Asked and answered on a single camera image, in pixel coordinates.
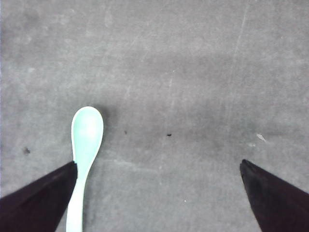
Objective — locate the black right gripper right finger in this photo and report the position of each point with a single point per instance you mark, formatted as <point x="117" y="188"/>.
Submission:
<point x="277" y="205"/>

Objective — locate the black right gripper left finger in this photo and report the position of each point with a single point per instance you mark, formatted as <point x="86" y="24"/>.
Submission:
<point x="40" y="205"/>

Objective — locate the mint green plastic spoon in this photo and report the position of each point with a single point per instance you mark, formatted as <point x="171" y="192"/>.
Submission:
<point x="87" y="129"/>

